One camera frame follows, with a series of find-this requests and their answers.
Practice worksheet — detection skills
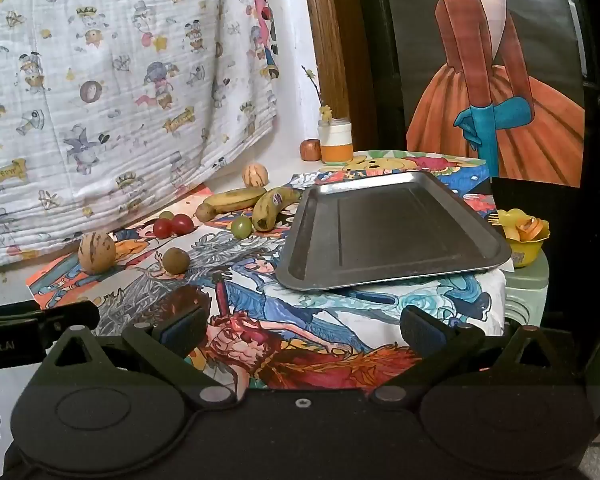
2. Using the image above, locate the colourful cartoon table cover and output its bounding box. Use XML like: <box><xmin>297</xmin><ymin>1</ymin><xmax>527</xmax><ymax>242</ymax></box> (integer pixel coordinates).
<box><xmin>26</xmin><ymin>149</ymin><xmax>507</xmax><ymax>392</ymax></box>

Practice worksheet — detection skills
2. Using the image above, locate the spotted yellow banana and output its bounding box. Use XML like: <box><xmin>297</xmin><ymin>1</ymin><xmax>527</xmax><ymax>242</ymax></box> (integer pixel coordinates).
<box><xmin>202</xmin><ymin>187</ymin><xmax>267</xmax><ymax>221</ymax></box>

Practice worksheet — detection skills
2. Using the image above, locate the round beige fruit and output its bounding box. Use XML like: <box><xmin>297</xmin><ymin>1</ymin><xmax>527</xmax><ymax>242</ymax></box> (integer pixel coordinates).
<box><xmin>162</xmin><ymin>247</ymin><xmax>191</xmax><ymax>276</ymax></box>

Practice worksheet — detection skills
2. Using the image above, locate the white and orange jar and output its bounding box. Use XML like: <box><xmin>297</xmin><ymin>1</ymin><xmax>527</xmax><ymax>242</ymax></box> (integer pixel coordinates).
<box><xmin>317</xmin><ymin>117</ymin><xmax>355</xmax><ymax>165</ymax></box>

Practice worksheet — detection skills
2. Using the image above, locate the small striped pepino melon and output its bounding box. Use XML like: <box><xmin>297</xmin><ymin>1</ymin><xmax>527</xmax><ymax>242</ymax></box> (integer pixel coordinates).
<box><xmin>243</xmin><ymin>162</ymin><xmax>270</xmax><ymax>189</ymax></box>

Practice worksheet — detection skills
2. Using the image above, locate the wall poster orange dress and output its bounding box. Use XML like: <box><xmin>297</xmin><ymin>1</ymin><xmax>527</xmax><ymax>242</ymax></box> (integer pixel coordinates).
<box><xmin>405</xmin><ymin>0</ymin><xmax>587</xmax><ymax>189</ymax></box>

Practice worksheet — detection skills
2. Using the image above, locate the yellow plastic bowl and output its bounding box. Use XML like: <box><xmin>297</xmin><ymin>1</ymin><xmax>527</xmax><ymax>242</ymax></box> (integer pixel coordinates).
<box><xmin>495</xmin><ymin>208</ymin><xmax>551</xmax><ymax>269</ymax></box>

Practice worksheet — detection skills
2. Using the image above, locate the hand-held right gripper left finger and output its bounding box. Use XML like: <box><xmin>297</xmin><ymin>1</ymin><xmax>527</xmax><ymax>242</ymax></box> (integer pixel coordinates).
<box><xmin>45</xmin><ymin>301</ymin><xmax>238</xmax><ymax>407</ymax></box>

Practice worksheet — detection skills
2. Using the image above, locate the wooden door frame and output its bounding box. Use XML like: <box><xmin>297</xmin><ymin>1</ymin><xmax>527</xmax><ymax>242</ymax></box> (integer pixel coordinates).
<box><xmin>300</xmin><ymin>0</ymin><xmax>381</xmax><ymax>153</ymax></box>

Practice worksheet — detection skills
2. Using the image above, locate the large striped pepino melon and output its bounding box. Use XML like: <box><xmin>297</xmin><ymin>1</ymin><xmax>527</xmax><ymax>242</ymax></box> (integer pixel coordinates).
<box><xmin>78</xmin><ymin>230</ymin><xmax>117</xmax><ymax>276</ymax></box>

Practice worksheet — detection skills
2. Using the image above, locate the white cartoon printed blanket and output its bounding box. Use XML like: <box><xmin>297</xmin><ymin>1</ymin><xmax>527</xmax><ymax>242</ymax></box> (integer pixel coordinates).
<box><xmin>0</xmin><ymin>0</ymin><xmax>282</xmax><ymax>271</ymax></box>

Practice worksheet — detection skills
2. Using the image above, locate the green plastic stool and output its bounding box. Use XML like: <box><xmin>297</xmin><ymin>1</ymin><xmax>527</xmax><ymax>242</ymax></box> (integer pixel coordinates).
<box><xmin>502</xmin><ymin>247</ymin><xmax>551</xmax><ymax>335</ymax></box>

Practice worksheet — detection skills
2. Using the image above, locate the grey metal tray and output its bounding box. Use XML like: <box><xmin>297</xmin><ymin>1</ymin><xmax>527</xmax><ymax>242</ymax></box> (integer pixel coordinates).
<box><xmin>275</xmin><ymin>170</ymin><xmax>512</xmax><ymax>293</ymax></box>

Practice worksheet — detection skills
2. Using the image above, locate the yellow flower sprig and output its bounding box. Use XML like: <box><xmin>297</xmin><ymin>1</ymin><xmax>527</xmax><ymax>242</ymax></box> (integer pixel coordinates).
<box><xmin>301</xmin><ymin>65</ymin><xmax>334</xmax><ymax>126</ymax></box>

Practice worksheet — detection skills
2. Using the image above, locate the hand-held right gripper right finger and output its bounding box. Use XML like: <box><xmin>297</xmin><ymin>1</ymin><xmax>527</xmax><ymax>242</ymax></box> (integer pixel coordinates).
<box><xmin>370</xmin><ymin>305</ymin><xmax>556</xmax><ymax>406</ymax></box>

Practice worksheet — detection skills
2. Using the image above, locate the yellow banana with sticker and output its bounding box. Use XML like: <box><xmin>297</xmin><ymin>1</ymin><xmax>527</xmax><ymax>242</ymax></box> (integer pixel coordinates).
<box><xmin>252</xmin><ymin>187</ymin><xmax>301</xmax><ymax>233</ymax></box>

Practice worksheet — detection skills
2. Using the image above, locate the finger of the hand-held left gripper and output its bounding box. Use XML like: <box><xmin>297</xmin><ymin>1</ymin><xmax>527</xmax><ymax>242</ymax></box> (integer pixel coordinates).
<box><xmin>0</xmin><ymin>301</ymin><xmax>101</xmax><ymax>341</ymax></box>

